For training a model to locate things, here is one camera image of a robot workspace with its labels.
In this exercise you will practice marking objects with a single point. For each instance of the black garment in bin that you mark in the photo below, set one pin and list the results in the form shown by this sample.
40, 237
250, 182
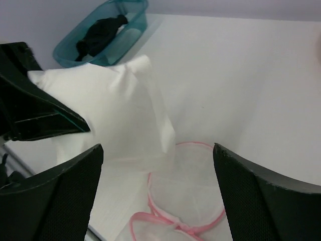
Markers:
99, 36

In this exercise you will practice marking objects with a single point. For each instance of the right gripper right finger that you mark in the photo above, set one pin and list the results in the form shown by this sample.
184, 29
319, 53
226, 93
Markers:
261, 204

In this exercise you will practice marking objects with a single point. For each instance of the white mesh laundry bag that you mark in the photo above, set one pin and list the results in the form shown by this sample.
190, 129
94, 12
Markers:
184, 203

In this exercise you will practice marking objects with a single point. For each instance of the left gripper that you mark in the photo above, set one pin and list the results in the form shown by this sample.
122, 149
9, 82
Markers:
27, 112

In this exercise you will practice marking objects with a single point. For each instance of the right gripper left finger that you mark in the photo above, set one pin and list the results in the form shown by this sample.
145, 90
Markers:
55, 204

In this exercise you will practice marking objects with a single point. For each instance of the teal plastic bin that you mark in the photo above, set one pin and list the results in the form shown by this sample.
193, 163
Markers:
65, 53

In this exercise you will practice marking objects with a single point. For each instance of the white bra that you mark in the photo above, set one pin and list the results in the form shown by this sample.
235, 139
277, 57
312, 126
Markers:
124, 109

